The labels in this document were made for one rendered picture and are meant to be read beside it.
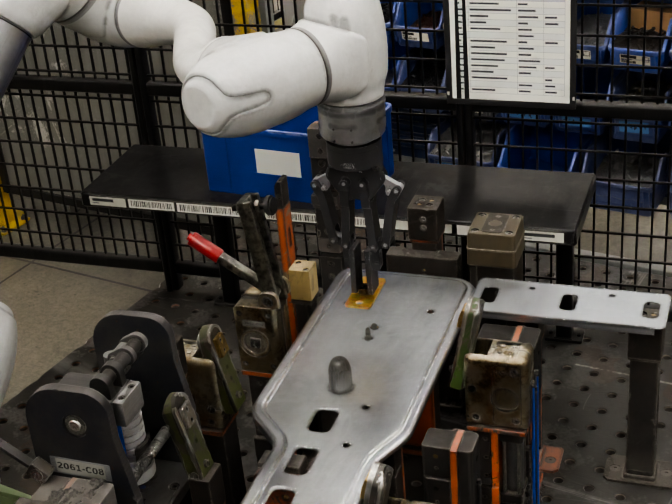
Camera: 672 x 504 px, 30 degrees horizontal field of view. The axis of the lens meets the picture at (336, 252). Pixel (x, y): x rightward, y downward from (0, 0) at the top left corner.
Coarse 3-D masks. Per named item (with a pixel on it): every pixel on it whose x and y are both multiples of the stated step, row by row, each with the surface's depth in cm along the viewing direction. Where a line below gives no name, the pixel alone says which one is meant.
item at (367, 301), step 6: (366, 282) 181; (384, 282) 180; (360, 288) 178; (366, 288) 177; (378, 288) 179; (354, 294) 178; (360, 294) 178; (366, 294) 178; (378, 294) 178; (348, 300) 177; (354, 300) 177; (360, 300) 176; (366, 300) 176; (372, 300) 176; (348, 306) 175; (354, 306) 175; (360, 306) 175; (366, 306) 175
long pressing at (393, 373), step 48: (336, 288) 195; (384, 288) 194; (432, 288) 193; (336, 336) 183; (384, 336) 182; (432, 336) 181; (288, 384) 173; (384, 384) 172; (432, 384) 172; (288, 432) 164; (336, 432) 163; (384, 432) 162; (288, 480) 155; (336, 480) 154
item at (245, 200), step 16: (240, 208) 176; (256, 208) 177; (272, 208) 176; (256, 224) 177; (256, 240) 178; (256, 256) 179; (272, 256) 182; (256, 272) 181; (272, 272) 183; (272, 288) 181
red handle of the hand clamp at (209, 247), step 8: (192, 240) 183; (200, 240) 183; (208, 240) 184; (200, 248) 183; (208, 248) 183; (216, 248) 183; (208, 256) 183; (216, 256) 183; (224, 256) 183; (224, 264) 183; (232, 264) 183; (240, 264) 184; (240, 272) 183; (248, 272) 183; (248, 280) 183; (256, 280) 183
